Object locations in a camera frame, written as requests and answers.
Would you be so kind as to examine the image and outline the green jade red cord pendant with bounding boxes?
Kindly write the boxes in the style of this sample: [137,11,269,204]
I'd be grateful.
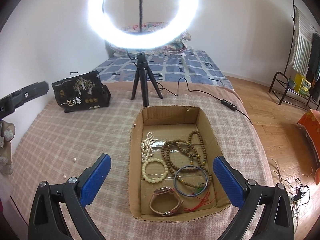
[183,183,217,212]

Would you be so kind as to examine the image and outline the cream bead bracelet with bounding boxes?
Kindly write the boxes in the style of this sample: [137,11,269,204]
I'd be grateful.
[141,157,169,183]

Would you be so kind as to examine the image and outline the blue bangle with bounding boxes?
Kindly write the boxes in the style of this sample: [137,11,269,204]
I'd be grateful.
[173,165,210,197]

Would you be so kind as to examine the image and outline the white pearl necklace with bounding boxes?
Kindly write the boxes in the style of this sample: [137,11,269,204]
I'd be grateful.
[140,131,155,162]

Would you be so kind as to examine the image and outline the brown wooden bead necklace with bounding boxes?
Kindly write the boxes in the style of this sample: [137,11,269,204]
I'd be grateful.
[161,129,214,189]

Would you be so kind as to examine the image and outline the red strap wristwatch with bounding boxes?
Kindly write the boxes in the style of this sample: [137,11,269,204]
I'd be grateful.
[149,187,183,217]

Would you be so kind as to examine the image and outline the gloved left hand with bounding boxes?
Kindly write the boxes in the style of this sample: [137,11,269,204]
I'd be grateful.
[0,120,15,176]

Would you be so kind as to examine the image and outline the pink plaid blanket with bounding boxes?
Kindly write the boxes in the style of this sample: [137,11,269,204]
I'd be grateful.
[10,82,273,239]

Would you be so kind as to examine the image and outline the black snack bag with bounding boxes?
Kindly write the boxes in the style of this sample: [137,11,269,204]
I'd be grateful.
[52,70,111,113]

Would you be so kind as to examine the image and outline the brown cardboard box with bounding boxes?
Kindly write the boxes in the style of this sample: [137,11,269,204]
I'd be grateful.
[128,106,230,222]

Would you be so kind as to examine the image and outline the black tripod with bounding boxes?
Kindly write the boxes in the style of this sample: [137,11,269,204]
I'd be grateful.
[131,52,163,107]

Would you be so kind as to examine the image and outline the black clothes rack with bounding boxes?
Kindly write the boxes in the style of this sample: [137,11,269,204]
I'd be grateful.
[268,0,319,110]

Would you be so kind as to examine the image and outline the yellow green box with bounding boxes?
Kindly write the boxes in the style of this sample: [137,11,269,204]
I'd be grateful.
[294,73,311,97]

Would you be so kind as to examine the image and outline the blue patterned bed sheet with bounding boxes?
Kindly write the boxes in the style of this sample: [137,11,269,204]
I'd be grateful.
[95,49,233,89]

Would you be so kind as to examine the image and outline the dark hanging clothes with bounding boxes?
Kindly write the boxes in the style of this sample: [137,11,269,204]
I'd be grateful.
[306,33,319,101]

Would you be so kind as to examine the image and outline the striped hanging towel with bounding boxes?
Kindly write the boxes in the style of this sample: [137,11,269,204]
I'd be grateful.
[289,8,313,76]

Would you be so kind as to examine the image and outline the folded floral quilt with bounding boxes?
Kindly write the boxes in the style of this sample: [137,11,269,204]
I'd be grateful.
[106,22,191,57]

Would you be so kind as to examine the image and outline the floor cables and charger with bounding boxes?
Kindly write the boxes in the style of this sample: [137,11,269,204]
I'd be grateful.
[268,158,315,221]

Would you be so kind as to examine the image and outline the black power cable with remote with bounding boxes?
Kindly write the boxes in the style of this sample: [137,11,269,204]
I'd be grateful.
[152,76,253,124]

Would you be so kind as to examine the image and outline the white ring light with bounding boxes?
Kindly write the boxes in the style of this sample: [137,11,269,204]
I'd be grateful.
[86,0,202,50]

